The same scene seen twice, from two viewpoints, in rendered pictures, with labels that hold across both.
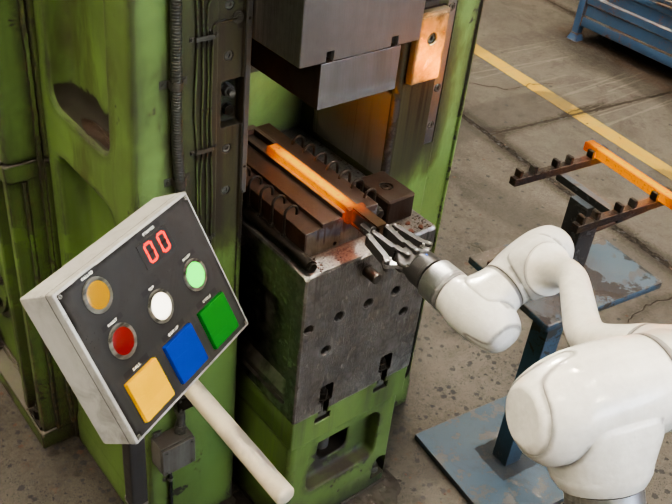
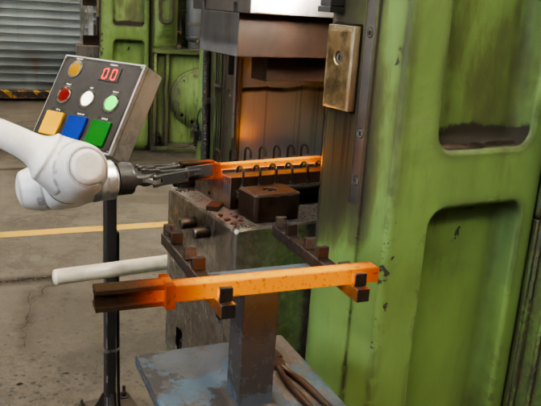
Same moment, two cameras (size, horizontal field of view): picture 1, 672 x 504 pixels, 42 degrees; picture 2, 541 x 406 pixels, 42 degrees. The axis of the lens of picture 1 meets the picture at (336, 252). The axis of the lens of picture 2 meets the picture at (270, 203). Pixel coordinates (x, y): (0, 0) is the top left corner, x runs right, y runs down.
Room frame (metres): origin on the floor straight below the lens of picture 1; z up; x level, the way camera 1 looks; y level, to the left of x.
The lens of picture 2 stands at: (2.02, -1.62, 1.39)
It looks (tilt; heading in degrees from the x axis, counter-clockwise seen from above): 16 degrees down; 101
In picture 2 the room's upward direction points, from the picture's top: 4 degrees clockwise
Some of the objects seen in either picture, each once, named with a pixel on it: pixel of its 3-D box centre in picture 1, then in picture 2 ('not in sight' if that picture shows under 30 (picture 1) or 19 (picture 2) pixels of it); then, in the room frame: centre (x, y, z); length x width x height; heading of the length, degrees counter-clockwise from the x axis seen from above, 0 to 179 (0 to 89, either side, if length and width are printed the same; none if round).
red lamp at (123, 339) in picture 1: (122, 340); (64, 94); (0.99, 0.31, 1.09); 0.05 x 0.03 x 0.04; 133
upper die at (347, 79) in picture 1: (295, 37); (294, 35); (1.71, 0.14, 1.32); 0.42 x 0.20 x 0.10; 43
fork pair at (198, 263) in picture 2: (593, 182); (257, 252); (1.80, -0.59, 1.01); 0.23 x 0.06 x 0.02; 35
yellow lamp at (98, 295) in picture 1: (97, 295); (75, 68); (1.01, 0.35, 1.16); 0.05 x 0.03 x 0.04; 133
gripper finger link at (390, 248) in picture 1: (389, 247); (159, 172); (1.46, -0.11, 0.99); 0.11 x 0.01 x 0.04; 47
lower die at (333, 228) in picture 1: (285, 184); (284, 176); (1.71, 0.14, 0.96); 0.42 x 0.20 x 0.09; 43
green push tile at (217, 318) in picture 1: (216, 320); (98, 134); (1.16, 0.20, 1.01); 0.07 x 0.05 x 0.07; 158
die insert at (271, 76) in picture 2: not in sight; (311, 68); (1.75, 0.14, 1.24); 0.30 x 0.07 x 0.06; 43
